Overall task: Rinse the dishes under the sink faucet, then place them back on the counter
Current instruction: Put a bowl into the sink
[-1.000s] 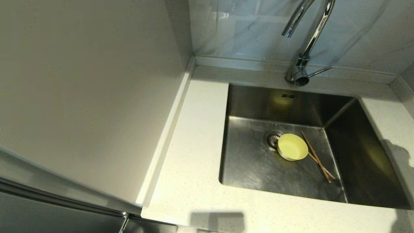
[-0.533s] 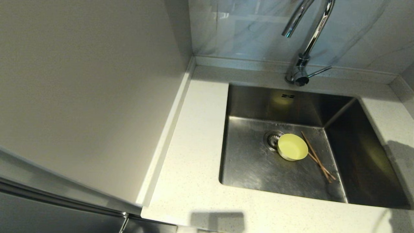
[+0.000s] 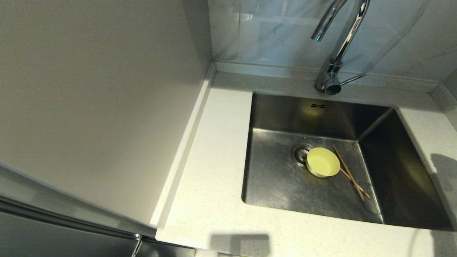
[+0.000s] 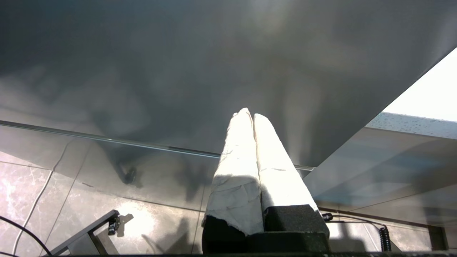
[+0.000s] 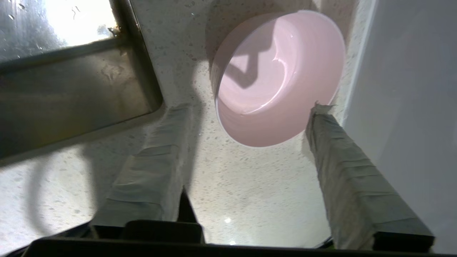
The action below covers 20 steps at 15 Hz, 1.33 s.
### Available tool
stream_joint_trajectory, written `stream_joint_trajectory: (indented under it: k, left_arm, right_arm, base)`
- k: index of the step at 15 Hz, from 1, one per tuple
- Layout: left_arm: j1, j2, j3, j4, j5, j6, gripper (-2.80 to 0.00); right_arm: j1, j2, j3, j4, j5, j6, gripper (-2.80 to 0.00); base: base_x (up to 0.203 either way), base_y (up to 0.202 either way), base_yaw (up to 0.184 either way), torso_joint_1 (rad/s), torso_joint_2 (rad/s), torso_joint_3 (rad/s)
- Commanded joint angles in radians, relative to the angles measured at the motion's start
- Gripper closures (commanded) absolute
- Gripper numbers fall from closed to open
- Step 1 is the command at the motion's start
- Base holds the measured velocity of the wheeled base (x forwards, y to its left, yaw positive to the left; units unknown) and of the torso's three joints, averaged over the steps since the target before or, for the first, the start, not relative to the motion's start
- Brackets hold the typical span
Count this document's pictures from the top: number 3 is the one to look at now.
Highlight yellow plastic bowl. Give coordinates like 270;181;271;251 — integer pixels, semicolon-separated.
306;147;341;178

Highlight round metal drain strainer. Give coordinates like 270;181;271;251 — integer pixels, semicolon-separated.
291;143;315;168

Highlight chrome gooseneck faucet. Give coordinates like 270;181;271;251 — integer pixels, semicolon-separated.
311;0;372;96

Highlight grey base cabinet front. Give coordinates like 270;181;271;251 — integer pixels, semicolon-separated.
139;237;196;257

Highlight grey tall cabinet door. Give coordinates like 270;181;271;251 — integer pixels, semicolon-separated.
0;154;157;257

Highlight stainless steel sink basin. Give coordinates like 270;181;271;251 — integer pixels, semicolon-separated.
241;91;456;232

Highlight chrome cabinet door handle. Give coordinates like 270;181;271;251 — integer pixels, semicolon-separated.
131;233;143;257

